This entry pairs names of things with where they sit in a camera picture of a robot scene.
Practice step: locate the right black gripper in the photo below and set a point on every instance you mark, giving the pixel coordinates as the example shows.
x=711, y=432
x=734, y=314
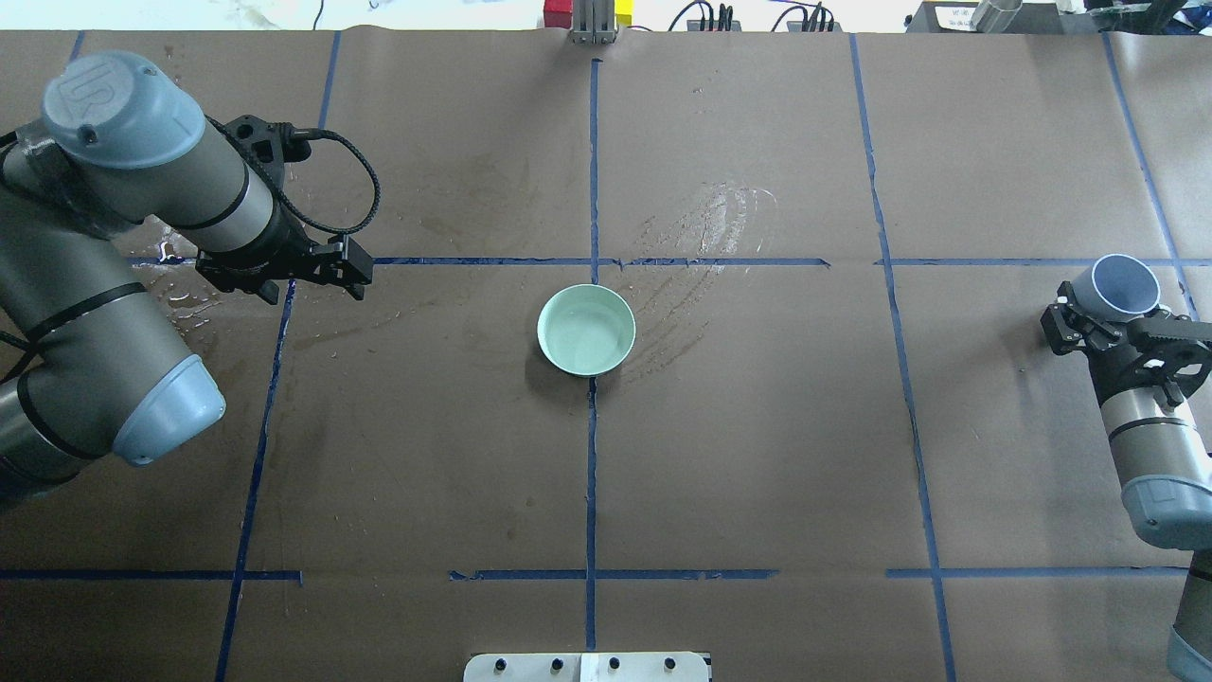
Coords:
x=1117, y=374

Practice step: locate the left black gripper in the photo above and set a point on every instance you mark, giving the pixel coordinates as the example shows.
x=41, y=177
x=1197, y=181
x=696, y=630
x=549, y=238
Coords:
x=281, y=245

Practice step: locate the light blue cup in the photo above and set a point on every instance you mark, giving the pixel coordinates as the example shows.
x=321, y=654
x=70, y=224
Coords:
x=1116, y=288

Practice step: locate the mint green bowl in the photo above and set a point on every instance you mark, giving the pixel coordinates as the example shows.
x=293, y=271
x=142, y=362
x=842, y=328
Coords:
x=586, y=330

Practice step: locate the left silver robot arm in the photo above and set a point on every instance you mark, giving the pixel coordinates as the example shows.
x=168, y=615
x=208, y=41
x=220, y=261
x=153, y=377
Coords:
x=102, y=371

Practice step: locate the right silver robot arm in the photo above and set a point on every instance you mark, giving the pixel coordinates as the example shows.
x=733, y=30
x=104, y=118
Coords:
x=1162, y=465

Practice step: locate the silver metal cylinder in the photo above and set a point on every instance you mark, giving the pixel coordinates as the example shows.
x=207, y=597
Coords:
x=993, y=16

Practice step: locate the red cube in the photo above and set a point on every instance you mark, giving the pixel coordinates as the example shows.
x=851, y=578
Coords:
x=557, y=13

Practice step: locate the yellow cube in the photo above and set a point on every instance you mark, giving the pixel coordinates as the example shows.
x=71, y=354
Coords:
x=624, y=12

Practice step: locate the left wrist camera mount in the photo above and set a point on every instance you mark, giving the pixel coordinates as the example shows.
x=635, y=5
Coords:
x=266, y=146

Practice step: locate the aluminium frame post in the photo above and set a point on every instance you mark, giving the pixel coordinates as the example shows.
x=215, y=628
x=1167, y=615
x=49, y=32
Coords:
x=593, y=22

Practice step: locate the white pedestal column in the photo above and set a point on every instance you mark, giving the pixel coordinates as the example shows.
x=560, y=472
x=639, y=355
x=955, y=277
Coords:
x=590, y=666

